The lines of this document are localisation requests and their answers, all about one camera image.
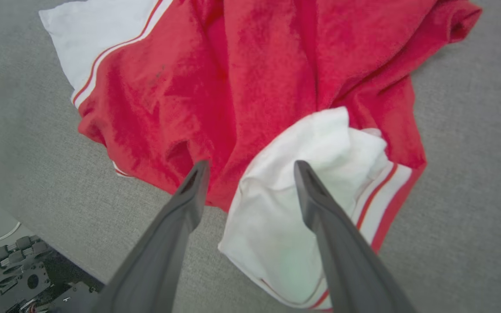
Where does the grey fabric sofa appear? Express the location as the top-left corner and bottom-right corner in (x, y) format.
(0, 0), (501, 313)

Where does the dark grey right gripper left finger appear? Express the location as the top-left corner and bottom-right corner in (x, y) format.
(92, 160), (211, 313)

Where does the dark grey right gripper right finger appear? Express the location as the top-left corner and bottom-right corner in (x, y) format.
(294, 160), (417, 313)

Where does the black roller wheel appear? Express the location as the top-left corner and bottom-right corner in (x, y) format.
(0, 235), (53, 301)

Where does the red and white shirt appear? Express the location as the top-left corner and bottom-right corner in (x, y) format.
(38, 0), (483, 312)

